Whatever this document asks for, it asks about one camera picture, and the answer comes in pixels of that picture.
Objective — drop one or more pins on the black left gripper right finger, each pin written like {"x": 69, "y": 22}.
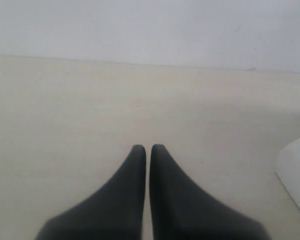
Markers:
{"x": 181, "y": 210}

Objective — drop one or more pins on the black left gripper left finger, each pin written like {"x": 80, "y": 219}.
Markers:
{"x": 114, "y": 212}

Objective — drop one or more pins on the white mannequin head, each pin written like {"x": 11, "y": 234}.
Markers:
{"x": 288, "y": 169}

